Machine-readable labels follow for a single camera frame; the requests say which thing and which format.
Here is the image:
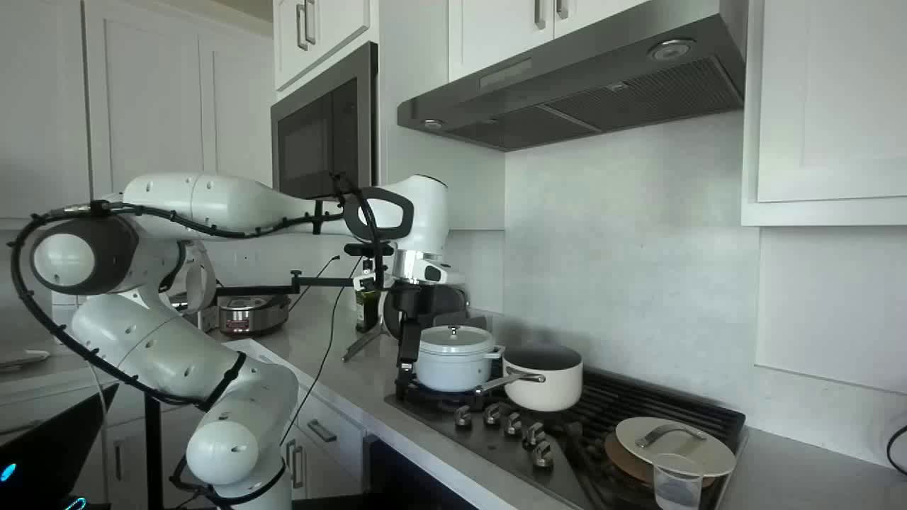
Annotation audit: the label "white dutch oven with lid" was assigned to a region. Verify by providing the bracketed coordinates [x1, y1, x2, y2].
[412, 322, 504, 396]

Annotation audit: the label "black stand pole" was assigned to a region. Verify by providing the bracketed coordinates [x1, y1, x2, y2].
[143, 393, 165, 510]

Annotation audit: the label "black kettle cord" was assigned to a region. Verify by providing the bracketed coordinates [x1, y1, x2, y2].
[884, 422, 907, 482]

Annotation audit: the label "built-in black microwave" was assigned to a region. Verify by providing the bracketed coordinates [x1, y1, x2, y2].
[270, 39, 384, 227]

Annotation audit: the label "steel range hood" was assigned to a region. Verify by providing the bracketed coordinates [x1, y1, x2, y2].
[394, 0, 749, 152]

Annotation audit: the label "clear plastic cup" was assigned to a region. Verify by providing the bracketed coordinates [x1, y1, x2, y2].
[649, 449, 708, 510]

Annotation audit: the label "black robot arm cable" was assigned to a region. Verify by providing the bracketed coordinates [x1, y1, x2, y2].
[10, 180, 419, 510]

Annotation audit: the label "tall white cabinet doors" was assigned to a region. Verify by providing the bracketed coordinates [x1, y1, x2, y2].
[0, 0, 279, 230]

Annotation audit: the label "white drawer cabinet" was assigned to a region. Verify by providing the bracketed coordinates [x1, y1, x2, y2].
[280, 379, 372, 505]

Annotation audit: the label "stainless steel pan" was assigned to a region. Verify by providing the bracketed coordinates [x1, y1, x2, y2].
[209, 291, 296, 340]

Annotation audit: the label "cream saucepan with steel handle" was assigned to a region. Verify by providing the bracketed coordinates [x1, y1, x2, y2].
[477, 343, 588, 417]

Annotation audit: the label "black built-in oven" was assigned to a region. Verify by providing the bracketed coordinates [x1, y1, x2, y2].
[362, 435, 477, 510]

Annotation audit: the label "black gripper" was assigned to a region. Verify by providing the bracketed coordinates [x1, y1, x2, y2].
[379, 278, 474, 369]

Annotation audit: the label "round cork trivet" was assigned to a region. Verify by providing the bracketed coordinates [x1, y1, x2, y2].
[605, 434, 732, 496]

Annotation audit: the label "white upper cabinet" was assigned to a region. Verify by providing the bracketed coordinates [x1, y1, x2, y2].
[449, 0, 656, 78]
[270, 0, 384, 95]
[738, 0, 907, 230]

